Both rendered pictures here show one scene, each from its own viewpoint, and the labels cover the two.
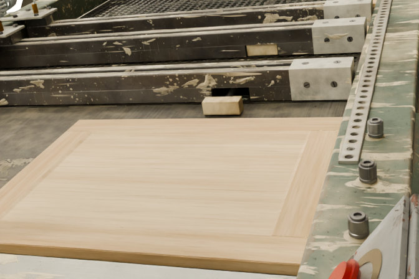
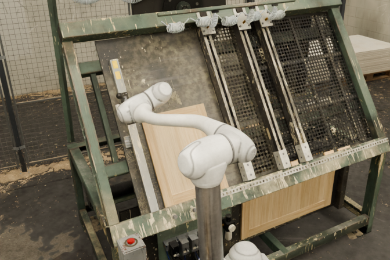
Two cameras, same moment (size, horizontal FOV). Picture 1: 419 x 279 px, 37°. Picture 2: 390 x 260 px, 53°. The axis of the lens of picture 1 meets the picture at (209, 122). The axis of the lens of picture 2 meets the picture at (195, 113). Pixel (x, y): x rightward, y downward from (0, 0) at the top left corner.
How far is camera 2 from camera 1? 1.84 m
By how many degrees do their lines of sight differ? 41
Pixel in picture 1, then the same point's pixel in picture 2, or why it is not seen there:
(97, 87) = (220, 97)
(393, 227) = (138, 245)
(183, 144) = not seen: hidden behind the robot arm
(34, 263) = (140, 152)
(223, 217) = (174, 180)
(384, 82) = (245, 192)
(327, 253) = (166, 213)
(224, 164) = not seen: hidden behind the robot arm
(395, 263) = (130, 249)
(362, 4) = (304, 158)
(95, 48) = (249, 68)
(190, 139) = not seen: hidden behind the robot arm
